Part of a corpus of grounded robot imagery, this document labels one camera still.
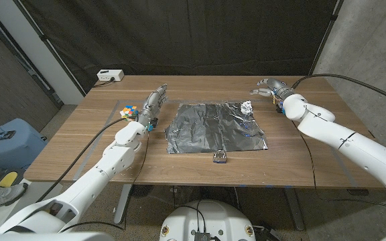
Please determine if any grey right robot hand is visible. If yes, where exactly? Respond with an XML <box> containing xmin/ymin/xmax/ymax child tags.
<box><xmin>249</xmin><ymin>78</ymin><xmax>296</xmax><ymax>101</ymax></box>

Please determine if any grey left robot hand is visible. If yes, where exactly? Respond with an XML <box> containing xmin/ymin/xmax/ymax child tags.
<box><xmin>136</xmin><ymin>83</ymin><xmax>169</xmax><ymax>130</ymax></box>

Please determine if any aluminum foil sheet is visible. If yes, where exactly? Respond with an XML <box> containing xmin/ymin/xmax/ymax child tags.
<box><xmin>164</xmin><ymin>100</ymin><xmax>269</xmax><ymax>155</ymax></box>

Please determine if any white robot shoulder cover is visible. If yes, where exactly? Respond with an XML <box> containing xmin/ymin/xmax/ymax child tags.
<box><xmin>0</xmin><ymin>231</ymin><xmax>115</xmax><ymax>241</ymax></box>

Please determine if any colourful cube toy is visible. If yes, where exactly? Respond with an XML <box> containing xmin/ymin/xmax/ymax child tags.
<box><xmin>119</xmin><ymin>104</ymin><xmax>139</xmax><ymax>121</ymax></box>

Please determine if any small foil-wrapped object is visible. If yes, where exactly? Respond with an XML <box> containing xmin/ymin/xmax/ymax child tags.
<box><xmin>212</xmin><ymin>149</ymin><xmax>228</xmax><ymax>164</ymax></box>

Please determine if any grey tape outline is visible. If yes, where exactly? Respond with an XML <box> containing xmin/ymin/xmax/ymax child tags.
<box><xmin>75</xmin><ymin>98</ymin><xmax>358</xmax><ymax>188</ymax></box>

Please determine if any white power strip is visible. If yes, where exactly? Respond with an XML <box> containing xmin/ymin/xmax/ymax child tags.
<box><xmin>96</xmin><ymin>69</ymin><xmax>125</xmax><ymax>82</ymax></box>

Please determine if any black backdrop stand pole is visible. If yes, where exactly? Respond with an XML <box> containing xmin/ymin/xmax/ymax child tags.
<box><xmin>13</xmin><ymin>0</ymin><xmax>86</xmax><ymax>96</ymax></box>
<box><xmin>308</xmin><ymin>0</ymin><xmax>344</xmax><ymax>76</ymax></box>

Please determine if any black ribbed round object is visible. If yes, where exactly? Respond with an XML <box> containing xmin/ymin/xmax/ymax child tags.
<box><xmin>131</xmin><ymin>184</ymin><xmax>153</xmax><ymax>198</ymax></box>

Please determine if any grey table leg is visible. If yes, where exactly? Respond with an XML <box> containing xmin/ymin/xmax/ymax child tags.
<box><xmin>283</xmin><ymin>187</ymin><xmax>306</xmax><ymax>232</ymax></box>
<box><xmin>113</xmin><ymin>183</ymin><xmax>133</xmax><ymax>225</ymax></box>

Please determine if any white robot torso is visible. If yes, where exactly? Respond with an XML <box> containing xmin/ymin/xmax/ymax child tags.
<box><xmin>158</xmin><ymin>199</ymin><xmax>257</xmax><ymax>241</ymax></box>

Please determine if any blue plastic container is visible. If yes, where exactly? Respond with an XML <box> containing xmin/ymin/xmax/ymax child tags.
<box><xmin>0</xmin><ymin>118</ymin><xmax>48</xmax><ymax>170</ymax></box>

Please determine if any black slipper yellow insole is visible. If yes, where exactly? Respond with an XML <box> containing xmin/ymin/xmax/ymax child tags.
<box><xmin>0</xmin><ymin>170</ymin><xmax>21</xmax><ymax>188</ymax></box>

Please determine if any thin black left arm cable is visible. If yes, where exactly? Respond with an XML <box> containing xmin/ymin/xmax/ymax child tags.
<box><xmin>122</xmin><ymin>132</ymin><xmax>150</xmax><ymax>230</ymax></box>

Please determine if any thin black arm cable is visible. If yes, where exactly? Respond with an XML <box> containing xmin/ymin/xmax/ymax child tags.
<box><xmin>122</xmin><ymin>132</ymin><xmax>150</xmax><ymax>230</ymax></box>
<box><xmin>292</xmin><ymin>120</ymin><xmax>386</xmax><ymax>212</ymax></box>

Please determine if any black power strip cable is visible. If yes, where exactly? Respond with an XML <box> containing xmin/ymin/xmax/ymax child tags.
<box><xmin>92</xmin><ymin>77</ymin><xmax>115</xmax><ymax>88</ymax></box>

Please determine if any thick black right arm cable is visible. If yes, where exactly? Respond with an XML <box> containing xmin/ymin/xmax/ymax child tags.
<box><xmin>292</xmin><ymin>73</ymin><xmax>386</xmax><ymax>108</ymax></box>

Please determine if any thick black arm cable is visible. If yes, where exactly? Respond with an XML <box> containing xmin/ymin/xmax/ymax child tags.
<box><xmin>292</xmin><ymin>73</ymin><xmax>386</xmax><ymax>108</ymax></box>
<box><xmin>35</xmin><ymin>117</ymin><xmax>127</xmax><ymax>204</ymax></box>

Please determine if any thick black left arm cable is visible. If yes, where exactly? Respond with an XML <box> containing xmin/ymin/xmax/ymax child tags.
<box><xmin>35</xmin><ymin>117</ymin><xmax>127</xmax><ymax>204</ymax></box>

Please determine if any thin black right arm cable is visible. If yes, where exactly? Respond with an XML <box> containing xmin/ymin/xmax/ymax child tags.
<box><xmin>292</xmin><ymin>120</ymin><xmax>386</xmax><ymax>212</ymax></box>

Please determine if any black torso cable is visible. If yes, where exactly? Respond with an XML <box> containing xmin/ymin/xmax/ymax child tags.
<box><xmin>176</xmin><ymin>200</ymin><xmax>208</xmax><ymax>232</ymax></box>

